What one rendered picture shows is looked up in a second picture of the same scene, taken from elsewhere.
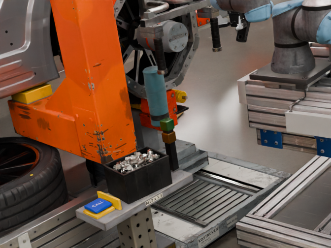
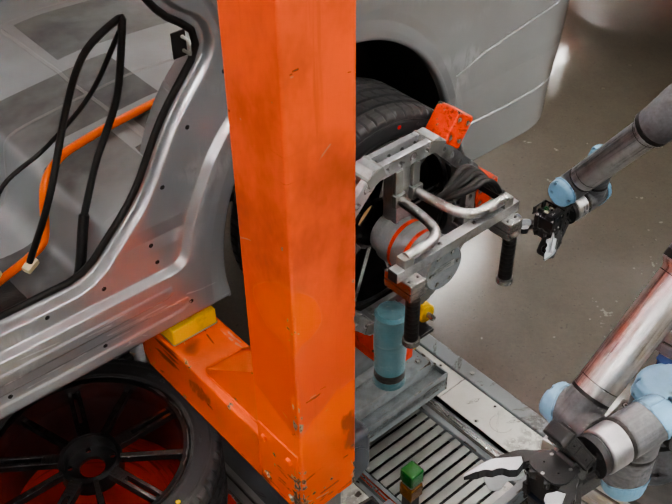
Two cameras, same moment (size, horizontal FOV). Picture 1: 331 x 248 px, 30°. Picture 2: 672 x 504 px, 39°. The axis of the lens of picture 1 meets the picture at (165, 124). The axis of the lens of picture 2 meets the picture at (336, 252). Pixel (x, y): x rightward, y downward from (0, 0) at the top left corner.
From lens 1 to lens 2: 1.24 m
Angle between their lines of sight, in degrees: 18
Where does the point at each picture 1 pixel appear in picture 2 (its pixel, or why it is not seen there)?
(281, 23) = not seen: hidden behind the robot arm
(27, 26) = (187, 231)
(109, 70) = (330, 398)
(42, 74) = (204, 298)
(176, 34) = (441, 265)
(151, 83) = (387, 338)
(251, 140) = (514, 316)
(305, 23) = not seen: outside the picture
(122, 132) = (336, 469)
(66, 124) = (242, 426)
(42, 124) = (197, 391)
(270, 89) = not seen: hidden behind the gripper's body
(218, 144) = (461, 314)
